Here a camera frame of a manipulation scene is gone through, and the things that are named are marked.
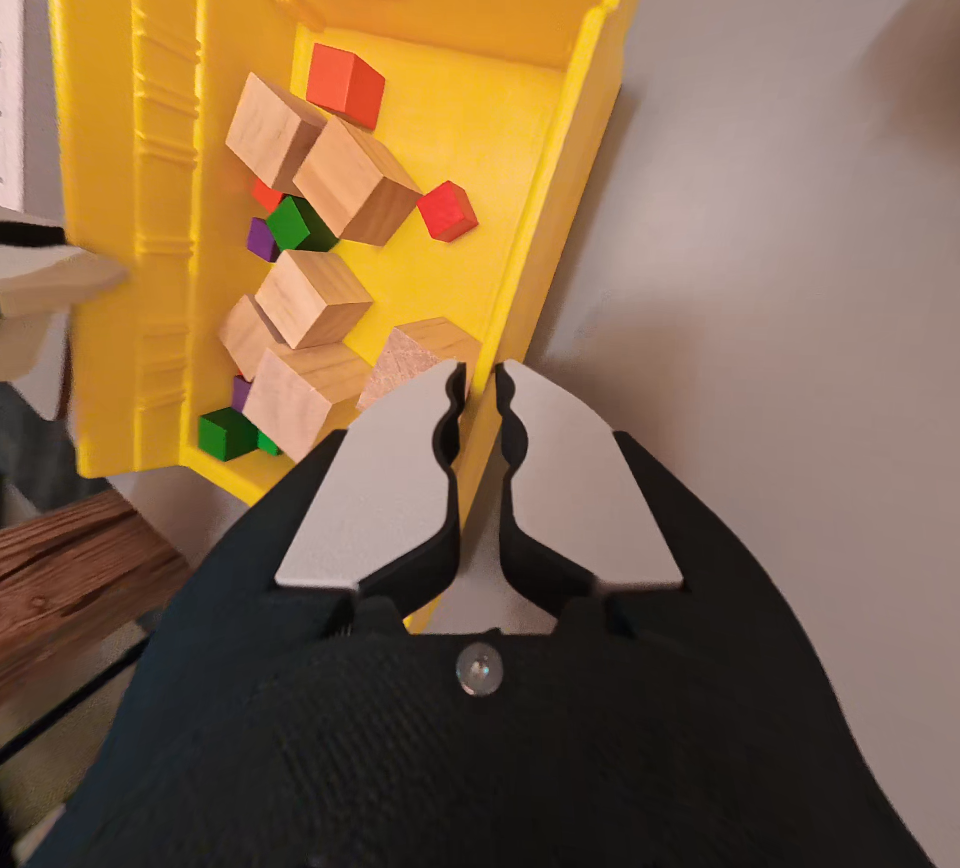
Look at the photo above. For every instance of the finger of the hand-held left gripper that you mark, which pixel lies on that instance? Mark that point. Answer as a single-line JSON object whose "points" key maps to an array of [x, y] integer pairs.
{"points": [[30, 223], [52, 279]]}

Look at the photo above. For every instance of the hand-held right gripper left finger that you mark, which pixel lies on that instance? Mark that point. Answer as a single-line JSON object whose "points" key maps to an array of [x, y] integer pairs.
{"points": [[360, 493]]}

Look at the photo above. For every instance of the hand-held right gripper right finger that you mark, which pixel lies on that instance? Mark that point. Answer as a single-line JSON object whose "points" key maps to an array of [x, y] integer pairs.
{"points": [[577, 493]]}

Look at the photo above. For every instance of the pile of coloured wooden cubes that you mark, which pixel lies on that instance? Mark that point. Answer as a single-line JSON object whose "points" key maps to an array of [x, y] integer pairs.
{"points": [[352, 178]]}

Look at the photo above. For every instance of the yellow plastic box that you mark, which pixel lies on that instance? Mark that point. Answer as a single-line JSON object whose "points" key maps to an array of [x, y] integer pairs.
{"points": [[450, 133]]}

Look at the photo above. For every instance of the white printed box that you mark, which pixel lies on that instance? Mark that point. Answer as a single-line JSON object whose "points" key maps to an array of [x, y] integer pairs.
{"points": [[9, 88]]}

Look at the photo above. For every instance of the brown wooden plank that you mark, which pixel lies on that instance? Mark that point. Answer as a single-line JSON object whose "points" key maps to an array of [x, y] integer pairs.
{"points": [[75, 568]]}

